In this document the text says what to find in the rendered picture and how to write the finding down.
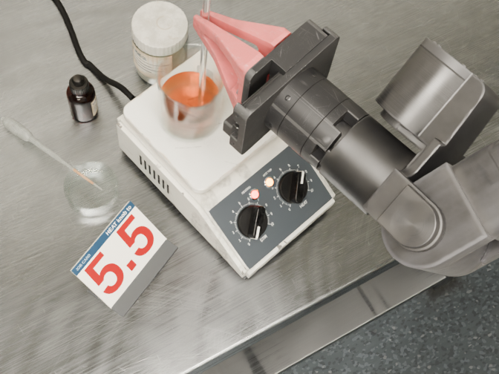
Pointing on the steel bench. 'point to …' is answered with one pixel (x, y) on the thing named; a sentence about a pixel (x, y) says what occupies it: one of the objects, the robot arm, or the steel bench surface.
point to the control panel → (276, 217)
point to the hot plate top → (181, 153)
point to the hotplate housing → (168, 187)
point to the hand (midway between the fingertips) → (205, 23)
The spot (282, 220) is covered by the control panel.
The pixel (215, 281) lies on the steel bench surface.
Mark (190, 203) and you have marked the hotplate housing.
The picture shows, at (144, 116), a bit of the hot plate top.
